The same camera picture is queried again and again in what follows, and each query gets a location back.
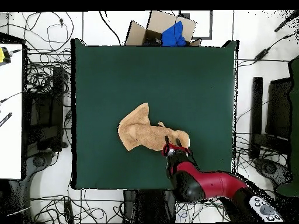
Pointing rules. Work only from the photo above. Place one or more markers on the tan terry towel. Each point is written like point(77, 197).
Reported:
point(140, 133)

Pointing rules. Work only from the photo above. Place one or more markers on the black flat strip tool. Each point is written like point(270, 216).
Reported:
point(5, 119)

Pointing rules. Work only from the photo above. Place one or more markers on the dark green table cloth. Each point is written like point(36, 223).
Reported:
point(140, 77)

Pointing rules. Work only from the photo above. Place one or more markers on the black upright bar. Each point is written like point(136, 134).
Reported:
point(256, 112)

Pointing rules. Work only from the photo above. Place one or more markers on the blue cloth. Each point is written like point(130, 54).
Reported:
point(174, 35)

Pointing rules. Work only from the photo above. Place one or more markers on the black panel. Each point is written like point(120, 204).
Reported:
point(279, 109)

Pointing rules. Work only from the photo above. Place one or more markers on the open cardboard box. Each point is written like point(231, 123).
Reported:
point(137, 35)

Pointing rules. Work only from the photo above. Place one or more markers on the green cloth covered stand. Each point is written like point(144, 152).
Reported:
point(294, 121)

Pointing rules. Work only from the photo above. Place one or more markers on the black power adapter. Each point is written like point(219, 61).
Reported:
point(261, 54)

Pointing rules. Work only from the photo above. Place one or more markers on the black power strip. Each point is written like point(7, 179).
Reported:
point(69, 212)

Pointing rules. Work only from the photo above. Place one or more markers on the black equipment case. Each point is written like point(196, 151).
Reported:
point(44, 109)

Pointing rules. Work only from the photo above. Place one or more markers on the white side table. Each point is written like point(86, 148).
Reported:
point(10, 112)

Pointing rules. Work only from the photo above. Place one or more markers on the black rod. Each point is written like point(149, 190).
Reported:
point(286, 22)

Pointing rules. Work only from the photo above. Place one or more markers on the yellow and black device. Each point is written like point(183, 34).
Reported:
point(2, 55)

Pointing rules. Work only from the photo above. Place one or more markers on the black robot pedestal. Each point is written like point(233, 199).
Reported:
point(149, 205)

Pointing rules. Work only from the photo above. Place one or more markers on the grey pedestal leg with foot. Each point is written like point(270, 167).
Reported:
point(271, 169)
point(38, 163)

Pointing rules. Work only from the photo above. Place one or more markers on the dark square frame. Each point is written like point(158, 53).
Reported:
point(211, 25)

